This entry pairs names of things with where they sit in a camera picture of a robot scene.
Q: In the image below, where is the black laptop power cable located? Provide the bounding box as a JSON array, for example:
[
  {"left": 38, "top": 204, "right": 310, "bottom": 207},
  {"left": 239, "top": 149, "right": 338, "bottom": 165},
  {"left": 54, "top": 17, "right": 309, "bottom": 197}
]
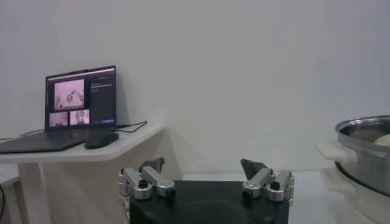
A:
[{"left": 115, "top": 121, "right": 148, "bottom": 134}]

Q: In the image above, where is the stainless steel steamer basket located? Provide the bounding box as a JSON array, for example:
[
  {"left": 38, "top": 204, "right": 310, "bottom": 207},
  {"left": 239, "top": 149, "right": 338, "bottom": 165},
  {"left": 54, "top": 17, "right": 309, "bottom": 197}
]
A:
[{"left": 315, "top": 114, "right": 390, "bottom": 197}]

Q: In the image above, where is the black computer mouse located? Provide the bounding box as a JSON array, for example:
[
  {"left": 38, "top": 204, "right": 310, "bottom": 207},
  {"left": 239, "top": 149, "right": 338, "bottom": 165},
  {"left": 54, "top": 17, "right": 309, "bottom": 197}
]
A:
[{"left": 84, "top": 129, "right": 120, "bottom": 150}]

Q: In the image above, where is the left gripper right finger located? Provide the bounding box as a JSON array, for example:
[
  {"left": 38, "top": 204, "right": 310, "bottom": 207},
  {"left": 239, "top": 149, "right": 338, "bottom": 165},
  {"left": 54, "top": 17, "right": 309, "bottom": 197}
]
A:
[{"left": 239, "top": 158, "right": 296, "bottom": 206}]

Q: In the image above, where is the black laptop with video windows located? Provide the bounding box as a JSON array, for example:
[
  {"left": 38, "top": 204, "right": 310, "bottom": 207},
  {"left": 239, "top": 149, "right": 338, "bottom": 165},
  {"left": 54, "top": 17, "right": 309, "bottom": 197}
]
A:
[{"left": 0, "top": 65, "right": 118, "bottom": 155}]

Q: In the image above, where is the cream electric cooker pot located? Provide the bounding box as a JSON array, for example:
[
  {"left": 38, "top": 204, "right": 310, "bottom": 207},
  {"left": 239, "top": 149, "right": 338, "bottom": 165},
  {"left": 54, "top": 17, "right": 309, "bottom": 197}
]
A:
[{"left": 319, "top": 167, "right": 390, "bottom": 224}]

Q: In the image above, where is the white side table with mouse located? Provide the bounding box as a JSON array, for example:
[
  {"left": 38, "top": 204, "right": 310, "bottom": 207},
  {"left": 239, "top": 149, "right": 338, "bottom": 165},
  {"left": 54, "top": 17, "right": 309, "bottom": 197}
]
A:
[{"left": 0, "top": 121, "right": 183, "bottom": 224}]

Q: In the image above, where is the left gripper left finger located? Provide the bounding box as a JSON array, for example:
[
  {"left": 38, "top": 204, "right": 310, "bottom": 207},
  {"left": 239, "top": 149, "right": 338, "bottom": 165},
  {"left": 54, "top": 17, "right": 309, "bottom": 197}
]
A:
[{"left": 117, "top": 157, "right": 177, "bottom": 214}]

